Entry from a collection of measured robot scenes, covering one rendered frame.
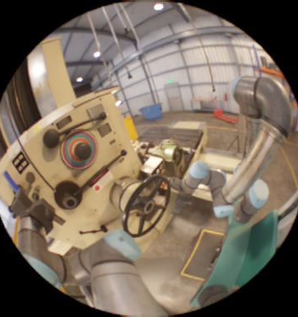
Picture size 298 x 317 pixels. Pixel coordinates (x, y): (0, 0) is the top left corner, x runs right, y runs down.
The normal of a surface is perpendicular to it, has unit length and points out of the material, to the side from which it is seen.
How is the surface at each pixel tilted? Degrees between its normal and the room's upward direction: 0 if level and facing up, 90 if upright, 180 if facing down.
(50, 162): 90
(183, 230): 0
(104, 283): 31
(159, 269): 0
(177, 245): 0
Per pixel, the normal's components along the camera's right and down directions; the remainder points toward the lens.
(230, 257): -0.28, -0.78
